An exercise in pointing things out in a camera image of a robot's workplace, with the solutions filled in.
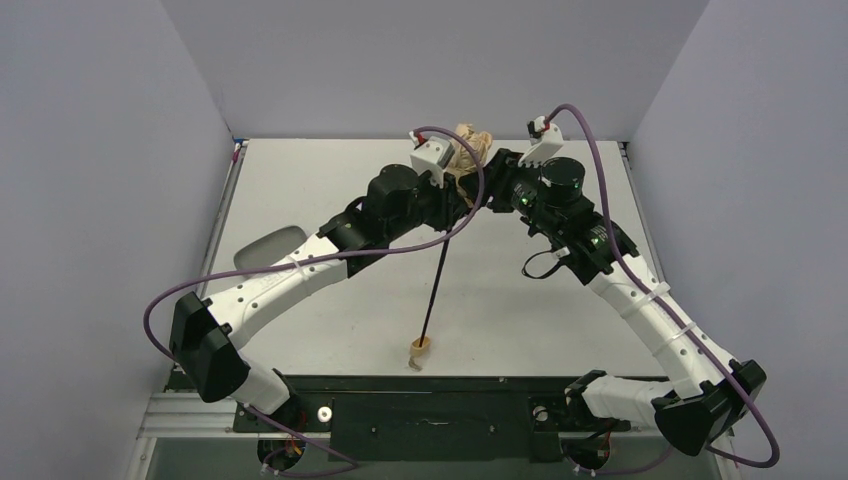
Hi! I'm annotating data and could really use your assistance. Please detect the beige folding umbrella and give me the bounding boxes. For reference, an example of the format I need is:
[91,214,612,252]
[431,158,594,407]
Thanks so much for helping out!
[408,123,493,372]

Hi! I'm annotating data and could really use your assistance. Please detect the black grey umbrella case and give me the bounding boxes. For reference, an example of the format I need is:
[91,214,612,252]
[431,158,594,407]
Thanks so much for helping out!
[233,225,308,270]

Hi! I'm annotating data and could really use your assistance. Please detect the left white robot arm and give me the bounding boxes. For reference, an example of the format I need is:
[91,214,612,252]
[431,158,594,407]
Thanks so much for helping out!
[168,164,486,413]

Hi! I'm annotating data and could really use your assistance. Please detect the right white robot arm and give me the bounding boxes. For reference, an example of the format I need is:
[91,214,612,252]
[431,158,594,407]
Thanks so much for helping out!
[485,148,767,456]

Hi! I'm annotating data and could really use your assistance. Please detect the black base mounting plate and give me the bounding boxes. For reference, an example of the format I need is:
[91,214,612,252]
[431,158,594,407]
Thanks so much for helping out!
[196,375,670,471]

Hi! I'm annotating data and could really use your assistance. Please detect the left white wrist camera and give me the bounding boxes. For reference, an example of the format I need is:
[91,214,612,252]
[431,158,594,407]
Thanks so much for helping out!
[409,131,455,189]

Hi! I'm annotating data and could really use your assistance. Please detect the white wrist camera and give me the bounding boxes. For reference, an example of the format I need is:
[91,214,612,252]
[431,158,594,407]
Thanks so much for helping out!
[517,116,565,168]
[409,131,455,189]

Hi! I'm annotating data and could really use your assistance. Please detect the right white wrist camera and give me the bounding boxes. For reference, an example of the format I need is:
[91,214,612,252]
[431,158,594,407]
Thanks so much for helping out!
[517,116,565,168]

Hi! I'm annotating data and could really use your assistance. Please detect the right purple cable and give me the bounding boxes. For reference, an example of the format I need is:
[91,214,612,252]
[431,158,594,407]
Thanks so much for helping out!
[546,103,782,470]

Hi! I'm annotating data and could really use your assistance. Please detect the purple cable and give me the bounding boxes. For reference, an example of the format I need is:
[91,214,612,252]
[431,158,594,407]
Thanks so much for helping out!
[546,103,782,470]
[143,125,487,472]

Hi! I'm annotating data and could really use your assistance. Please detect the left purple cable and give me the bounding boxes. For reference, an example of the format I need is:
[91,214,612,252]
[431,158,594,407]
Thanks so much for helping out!
[143,125,487,472]

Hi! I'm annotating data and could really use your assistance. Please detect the aluminium frame rail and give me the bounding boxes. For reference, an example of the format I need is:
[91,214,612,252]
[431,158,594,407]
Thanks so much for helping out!
[138,393,237,438]

